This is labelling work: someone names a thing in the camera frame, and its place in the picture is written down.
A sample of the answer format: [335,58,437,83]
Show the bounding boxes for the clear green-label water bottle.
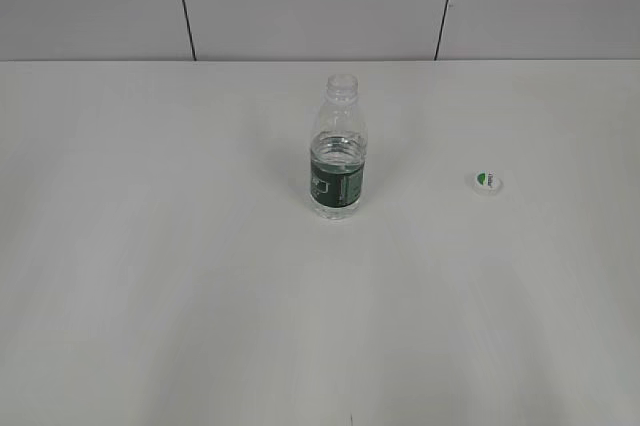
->
[309,74,368,220]

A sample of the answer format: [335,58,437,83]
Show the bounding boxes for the white green bottle cap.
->
[471,170,504,196]

